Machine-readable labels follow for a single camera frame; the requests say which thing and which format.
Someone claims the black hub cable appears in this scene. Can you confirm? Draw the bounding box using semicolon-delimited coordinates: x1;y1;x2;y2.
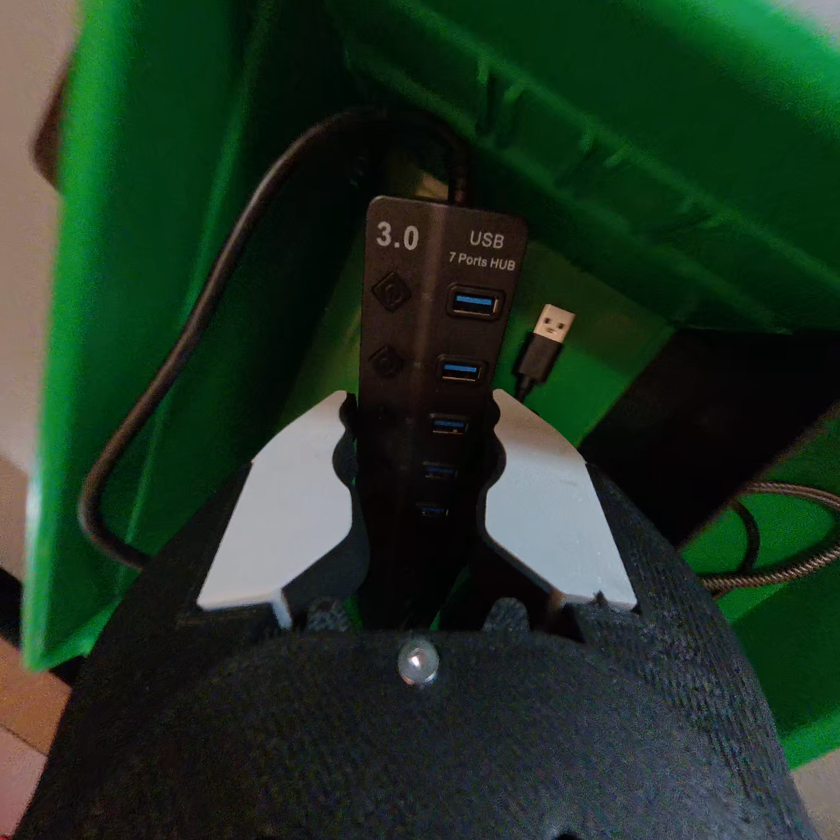
77;108;472;571

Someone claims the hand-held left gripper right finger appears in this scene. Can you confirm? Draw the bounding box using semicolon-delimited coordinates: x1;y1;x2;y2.
474;388;641;627

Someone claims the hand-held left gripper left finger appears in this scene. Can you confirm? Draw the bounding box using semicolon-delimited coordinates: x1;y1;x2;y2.
197;390;370;630

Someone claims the green plastic bin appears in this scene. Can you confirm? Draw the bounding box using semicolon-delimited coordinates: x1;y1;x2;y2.
20;0;840;772

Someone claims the loose black cable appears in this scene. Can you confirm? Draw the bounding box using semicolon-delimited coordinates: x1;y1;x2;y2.
731;497;765;578

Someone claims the grey braided usb cable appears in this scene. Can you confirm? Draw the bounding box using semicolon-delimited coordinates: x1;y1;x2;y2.
699;482;840;599

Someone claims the black usb cable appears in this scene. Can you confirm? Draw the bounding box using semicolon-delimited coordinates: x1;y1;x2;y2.
515;303;577;403

